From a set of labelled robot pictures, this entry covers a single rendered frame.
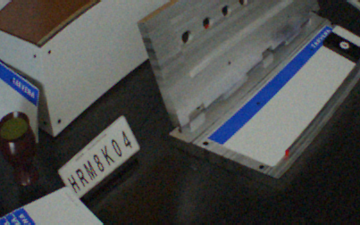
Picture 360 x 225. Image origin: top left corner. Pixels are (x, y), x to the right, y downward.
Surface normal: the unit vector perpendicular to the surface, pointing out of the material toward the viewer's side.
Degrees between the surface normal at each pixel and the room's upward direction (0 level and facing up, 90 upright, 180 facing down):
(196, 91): 75
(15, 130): 0
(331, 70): 0
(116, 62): 90
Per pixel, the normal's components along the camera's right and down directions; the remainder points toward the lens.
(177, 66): 0.71, 0.12
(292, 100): -0.11, -0.79
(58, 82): 0.76, 0.33
